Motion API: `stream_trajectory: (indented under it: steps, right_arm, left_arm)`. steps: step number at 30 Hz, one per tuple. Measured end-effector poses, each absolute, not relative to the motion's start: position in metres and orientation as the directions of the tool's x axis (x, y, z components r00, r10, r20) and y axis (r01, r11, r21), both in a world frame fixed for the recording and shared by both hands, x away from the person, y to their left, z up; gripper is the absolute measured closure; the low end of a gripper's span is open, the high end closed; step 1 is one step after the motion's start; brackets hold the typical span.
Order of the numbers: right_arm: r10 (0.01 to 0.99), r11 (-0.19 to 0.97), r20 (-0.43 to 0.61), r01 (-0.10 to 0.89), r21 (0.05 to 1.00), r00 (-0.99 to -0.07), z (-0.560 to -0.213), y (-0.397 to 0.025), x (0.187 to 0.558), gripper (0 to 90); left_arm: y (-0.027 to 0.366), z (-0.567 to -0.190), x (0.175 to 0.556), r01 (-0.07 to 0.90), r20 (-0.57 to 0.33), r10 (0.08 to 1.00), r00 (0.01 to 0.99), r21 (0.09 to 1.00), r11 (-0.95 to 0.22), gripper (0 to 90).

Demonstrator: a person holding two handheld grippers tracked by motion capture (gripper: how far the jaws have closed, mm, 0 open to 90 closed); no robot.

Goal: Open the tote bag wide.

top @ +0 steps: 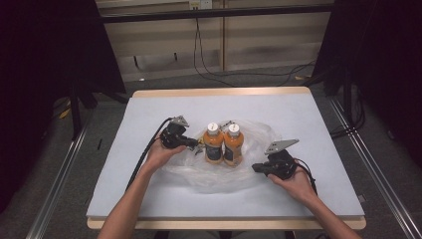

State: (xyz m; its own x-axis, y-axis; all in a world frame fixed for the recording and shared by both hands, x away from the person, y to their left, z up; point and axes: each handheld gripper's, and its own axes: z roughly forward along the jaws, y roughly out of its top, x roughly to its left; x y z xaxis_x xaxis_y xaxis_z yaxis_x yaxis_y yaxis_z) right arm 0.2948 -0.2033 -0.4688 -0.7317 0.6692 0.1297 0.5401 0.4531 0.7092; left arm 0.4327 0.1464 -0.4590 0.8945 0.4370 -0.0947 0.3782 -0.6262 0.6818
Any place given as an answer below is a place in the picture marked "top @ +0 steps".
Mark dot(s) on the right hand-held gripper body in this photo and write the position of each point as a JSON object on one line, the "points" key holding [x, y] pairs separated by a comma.
{"points": [[280, 164]]}

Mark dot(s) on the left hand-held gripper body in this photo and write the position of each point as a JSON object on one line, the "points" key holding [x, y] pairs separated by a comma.
{"points": [[172, 136]]}

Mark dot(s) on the orange drink bottle white cap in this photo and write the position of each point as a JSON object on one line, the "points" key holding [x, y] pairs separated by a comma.
{"points": [[233, 146], [213, 142]]}

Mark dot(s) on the clear plastic bag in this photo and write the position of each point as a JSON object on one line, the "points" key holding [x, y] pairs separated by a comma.
{"points": [[212, 179]]}

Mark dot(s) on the person's left hand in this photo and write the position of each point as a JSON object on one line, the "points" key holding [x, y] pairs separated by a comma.
{"points": [[159, 156]]}

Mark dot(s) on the person's right hand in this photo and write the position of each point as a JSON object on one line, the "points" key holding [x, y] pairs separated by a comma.
{"points": [[297, 186]]}

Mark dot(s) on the white table mat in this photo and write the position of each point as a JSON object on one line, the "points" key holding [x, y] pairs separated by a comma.
{"points": [[298, 116]]}

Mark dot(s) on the small black floor piece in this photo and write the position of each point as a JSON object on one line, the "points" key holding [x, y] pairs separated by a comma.
{"points": [[99, 143]]}

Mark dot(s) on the wooden table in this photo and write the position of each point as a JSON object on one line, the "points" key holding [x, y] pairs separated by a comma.
{"points": [[265, 90]]}

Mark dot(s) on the black metal stand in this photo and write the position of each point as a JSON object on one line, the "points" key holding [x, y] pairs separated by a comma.
{"points": [[75, 109]]}

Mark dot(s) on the black horizontal bar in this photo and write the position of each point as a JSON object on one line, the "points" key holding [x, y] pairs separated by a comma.
{"points": [[215, 13]]}

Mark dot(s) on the black curtain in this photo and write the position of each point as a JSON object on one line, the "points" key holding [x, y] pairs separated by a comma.
{"points": [[381, 49], [49, 49]]}

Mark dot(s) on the metal floor rail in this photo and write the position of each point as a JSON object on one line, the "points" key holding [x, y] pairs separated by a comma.
{"points": [[59, 182], [381, 186]]}

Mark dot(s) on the white wall power outlet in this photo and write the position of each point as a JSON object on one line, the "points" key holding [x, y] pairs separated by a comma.
{"points": [[200, 4]]}

